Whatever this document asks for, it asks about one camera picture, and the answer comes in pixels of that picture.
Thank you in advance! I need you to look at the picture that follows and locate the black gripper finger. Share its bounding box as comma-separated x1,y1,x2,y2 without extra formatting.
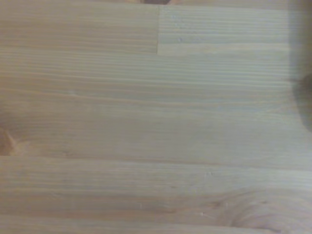
293,74,312,134

